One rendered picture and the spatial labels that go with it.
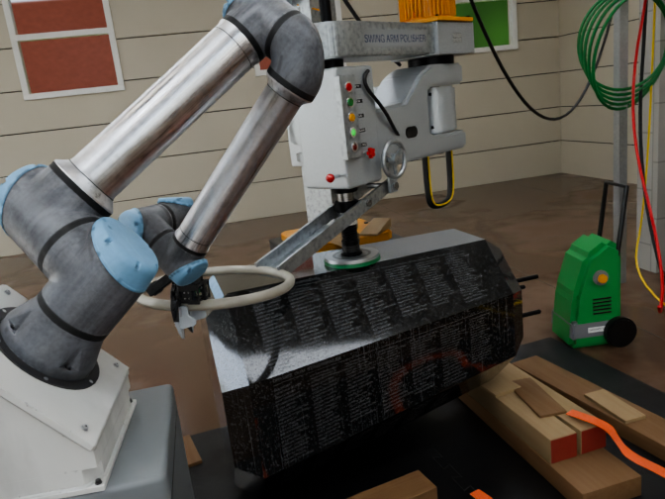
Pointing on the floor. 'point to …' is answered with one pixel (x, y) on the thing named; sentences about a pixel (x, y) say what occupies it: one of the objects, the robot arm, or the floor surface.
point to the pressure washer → (593, 288)
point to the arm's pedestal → (149, 452)
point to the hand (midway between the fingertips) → (184, 331)
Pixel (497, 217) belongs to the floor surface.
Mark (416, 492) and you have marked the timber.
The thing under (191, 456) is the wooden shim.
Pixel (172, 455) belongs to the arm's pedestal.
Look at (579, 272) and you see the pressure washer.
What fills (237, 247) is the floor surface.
